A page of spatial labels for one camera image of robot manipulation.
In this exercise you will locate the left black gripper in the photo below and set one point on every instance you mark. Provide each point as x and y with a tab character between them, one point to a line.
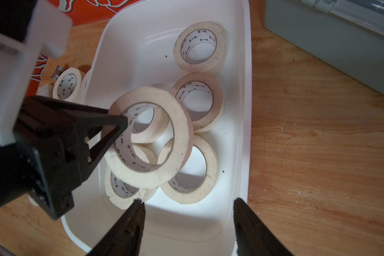
57	146

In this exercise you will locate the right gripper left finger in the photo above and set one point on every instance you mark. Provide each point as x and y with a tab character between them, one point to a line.
125	236

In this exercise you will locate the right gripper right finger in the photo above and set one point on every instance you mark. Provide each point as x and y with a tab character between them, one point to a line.
252	235

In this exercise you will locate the masking tape roll four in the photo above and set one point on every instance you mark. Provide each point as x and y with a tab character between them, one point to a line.
68	86

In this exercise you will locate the masking tape roll eight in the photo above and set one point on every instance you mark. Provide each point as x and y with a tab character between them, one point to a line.
121	157

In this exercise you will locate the masking tape roll two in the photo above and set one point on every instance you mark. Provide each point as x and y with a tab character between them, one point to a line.
149	126

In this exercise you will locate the white plastic storage tray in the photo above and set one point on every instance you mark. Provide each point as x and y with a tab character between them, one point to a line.
136	49

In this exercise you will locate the masking tape roll nine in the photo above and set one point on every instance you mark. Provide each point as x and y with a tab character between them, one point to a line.
201	82

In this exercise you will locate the masking tape roll seven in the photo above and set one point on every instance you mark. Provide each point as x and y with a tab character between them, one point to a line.
205	32

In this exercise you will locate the masking tape roll one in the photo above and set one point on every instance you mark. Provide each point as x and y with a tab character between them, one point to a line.
84	85

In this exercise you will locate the masking tape roll six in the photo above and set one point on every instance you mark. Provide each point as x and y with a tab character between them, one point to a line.
122	194

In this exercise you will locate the masking tape roll eleven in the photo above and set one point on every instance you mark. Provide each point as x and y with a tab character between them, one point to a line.
183	195

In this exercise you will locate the grey lidded plastic box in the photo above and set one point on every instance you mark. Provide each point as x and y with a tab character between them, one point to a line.
348	35

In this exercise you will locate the metal pipe tee fitting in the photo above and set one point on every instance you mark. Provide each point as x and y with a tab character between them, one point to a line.
59	70

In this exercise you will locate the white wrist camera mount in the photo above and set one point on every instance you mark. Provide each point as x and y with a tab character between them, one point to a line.
27	29

